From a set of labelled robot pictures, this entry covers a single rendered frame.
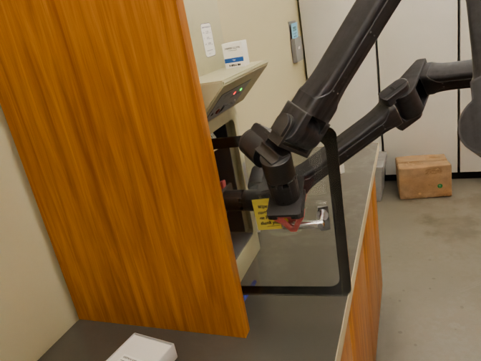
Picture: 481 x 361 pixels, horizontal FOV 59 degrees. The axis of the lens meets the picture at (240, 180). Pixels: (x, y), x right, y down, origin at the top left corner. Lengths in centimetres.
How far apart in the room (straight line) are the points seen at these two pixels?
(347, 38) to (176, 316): 73
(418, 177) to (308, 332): 289
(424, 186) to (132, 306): 305
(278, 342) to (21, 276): 64
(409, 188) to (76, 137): 318
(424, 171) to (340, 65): 309
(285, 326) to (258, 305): 11
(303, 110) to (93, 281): 71
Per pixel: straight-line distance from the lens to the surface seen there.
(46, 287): 125
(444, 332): 249
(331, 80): 74
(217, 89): 88
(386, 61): 394
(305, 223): 89
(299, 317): 107
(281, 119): 74
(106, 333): 120
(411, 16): 390
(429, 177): 381
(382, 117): 106
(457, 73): 109
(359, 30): 74
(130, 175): 94
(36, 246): 121
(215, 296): 100
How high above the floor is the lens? 161
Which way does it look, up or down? 20 degrees down
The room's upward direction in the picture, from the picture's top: 10 degrees counter-clockwise
